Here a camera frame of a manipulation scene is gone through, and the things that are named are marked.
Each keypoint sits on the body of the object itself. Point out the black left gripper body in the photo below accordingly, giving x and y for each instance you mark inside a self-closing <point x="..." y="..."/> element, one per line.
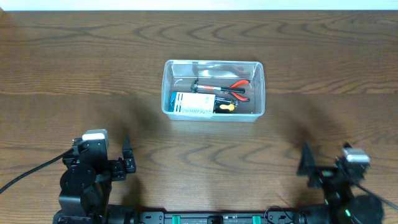
<point x="119" y="168"/>

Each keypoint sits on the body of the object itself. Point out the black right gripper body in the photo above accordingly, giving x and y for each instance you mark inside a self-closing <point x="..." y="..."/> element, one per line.
<point x="320" y="178"/>

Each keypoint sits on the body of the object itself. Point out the white blue screwdriver box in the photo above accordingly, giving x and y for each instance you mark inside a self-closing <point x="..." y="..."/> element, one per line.
<point x="192" y="103"/>

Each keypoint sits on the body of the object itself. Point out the small black orange hammer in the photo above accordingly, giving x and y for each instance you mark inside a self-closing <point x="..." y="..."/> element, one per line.
<point x="195" y="87"/>

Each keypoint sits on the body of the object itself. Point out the stubby yellow black screwdriver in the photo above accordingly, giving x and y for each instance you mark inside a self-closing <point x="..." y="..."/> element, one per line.
<point x="223" y="105"/>

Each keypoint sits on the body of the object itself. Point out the red handled pliers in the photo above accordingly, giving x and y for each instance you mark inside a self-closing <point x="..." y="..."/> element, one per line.
<point x="236" y="90"/>

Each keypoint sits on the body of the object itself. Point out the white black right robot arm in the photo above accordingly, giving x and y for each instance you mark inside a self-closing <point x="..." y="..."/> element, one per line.
<point x="340" y="204"/>

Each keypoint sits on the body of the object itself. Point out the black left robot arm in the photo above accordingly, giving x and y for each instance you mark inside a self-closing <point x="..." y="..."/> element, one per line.
<point x="87" y="183"/>

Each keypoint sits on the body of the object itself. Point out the clear plastic container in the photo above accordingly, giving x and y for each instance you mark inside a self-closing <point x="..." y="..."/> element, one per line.
<point x="180" y="74"/>

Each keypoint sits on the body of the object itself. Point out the black mounting rail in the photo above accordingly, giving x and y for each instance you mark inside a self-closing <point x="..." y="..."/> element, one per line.
<point x="272" y="215"/>

